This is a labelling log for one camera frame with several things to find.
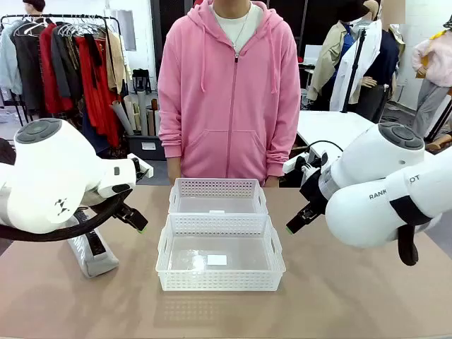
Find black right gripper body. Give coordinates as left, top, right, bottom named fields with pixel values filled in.
left=299, top=168, right=331, bottom=216

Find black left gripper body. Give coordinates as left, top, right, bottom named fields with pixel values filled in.
left=112, top=203, right=137, bottom=223

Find person left forearm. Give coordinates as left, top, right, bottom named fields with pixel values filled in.
left=265, top=88, right=302, bottom=177

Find person right forearm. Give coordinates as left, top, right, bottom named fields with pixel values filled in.
left=157, top=84, right=184, bottom=160

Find person right hand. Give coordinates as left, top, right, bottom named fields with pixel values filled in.
left=167, top=157, right=182, bottom=186

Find white background table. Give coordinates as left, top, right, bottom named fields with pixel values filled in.
left=295, top=109, right=377, bottom=162

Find grey storage bin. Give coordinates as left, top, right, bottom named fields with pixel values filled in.
left=126, top=133, right=167, bottom=162

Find blue garment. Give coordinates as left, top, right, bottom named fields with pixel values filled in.
left=81, top=105, right=110, bottom=155

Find white perforated plastic basket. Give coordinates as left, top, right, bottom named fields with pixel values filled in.
left=155, top=213, right=287, bottom=292
left=167, top=177, right=270, bottom=216

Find grey fabric roll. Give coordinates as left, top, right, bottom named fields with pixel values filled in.
left=112, top=100, right=135, bottom=136

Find beige paper roll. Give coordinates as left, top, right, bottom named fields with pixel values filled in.
left=122, top=95, right=138, bottom=134

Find white cardboard tube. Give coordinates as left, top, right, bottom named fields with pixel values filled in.
left=137, top=90, right=148, bottom=137

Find red dress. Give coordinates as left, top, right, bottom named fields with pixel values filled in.
left=75, top=35, right=123, bottom=148

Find person in pink hoodie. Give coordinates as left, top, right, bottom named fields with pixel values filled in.
left=157, top=0, right=302, bottom=186

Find beige trench coat mannequin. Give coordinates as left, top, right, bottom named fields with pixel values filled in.
left=306, top=20, right=357, bottom=105

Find black tripod pole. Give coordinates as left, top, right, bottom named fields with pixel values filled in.
left=341, top=28, right=368, bottom=114

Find black stand leg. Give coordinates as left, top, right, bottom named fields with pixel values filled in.
left=423, top=102, right=452, bottom=142

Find grey trousers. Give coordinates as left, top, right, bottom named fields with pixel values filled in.
left=412, top=78, right=451, bottom=138

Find white coat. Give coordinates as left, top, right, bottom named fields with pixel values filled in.
left=330, top=19, right=383, bottom=112

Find beige shirt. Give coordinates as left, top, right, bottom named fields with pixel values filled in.
left=105, top=30, right=125, bottom=95

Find navy garment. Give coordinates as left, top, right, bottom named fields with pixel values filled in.
left=363, top=30, right=401, bottom=123

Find grey jacket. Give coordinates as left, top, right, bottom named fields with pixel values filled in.
left=51, top=26, right=84, bottom=100

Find red jacket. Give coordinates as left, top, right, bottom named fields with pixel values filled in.
left=38, top=23, right=73, bottom=114

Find black scarf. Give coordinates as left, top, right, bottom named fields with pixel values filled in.
left=83, top=33, right=103, bottom=89

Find dark brown coat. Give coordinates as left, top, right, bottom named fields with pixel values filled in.
left=13, top=26, right=47, bottom=119

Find pink fluffy sweater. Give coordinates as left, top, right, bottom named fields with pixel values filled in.
left=411, top=30, right=452, bottom=88

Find black hat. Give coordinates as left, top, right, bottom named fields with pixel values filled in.
left=335, top=0, right=370, bottom=24

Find light blue sweater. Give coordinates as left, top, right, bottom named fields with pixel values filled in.
left=0, top=21, right=23, bottom=96

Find black clothes rack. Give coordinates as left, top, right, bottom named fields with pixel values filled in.
left=0, top=13, right=128, bottom=128

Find dark haired background figure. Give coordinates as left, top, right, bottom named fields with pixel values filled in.
left=23, top=0, right=47, bottom=15

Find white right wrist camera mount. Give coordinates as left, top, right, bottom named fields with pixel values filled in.
left=282, top=155, right=321, bottom=176

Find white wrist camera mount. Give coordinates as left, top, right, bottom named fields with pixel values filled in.
left=282, top=155, right=321, bottom=176
left=126, top=153, right=155, bottom=179

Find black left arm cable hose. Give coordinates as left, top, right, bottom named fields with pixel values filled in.
left=0, top=189, right=133, bottom=244

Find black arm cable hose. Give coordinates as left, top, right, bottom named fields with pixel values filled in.
left=390, top=196, right=434, bottom=266
left=0, top=189, right=133, bottom=244

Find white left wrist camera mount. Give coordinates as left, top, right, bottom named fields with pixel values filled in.
left=126, top=153, right=155, bottom=179

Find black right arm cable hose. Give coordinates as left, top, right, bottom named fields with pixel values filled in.
left=390, top=196, right=434, bottom=266

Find black frame stand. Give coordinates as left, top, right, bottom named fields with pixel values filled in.
left=132, top=69, right=153, bottom=95

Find white wall poster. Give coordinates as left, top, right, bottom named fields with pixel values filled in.
left=117, top=9, right=137, bottom=52

